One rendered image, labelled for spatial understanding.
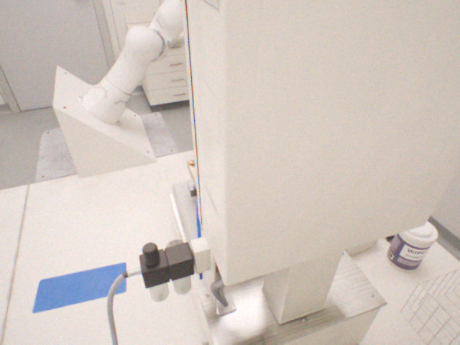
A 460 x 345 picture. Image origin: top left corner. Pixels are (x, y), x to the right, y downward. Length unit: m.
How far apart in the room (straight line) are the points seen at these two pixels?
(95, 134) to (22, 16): 2.51
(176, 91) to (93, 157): 2.13
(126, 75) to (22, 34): 2.47
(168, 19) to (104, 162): 0.58
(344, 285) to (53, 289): 0.74
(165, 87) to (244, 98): 3.03
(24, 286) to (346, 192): 0.89
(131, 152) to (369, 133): 1.05
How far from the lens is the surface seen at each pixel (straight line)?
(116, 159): 1.30
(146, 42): 1.19
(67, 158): 1.49
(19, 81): 3.83
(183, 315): 0.87
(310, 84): 0.28
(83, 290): 0.98
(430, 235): 0.99
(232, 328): 0.65
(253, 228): 0.36
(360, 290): 0.74
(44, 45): 3.69
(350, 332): 0.79
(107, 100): 1.31
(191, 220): 0.72
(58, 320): 0.96
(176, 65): 3.23
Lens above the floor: 1.52
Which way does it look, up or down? 38 degrees down
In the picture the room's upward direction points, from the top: straight up
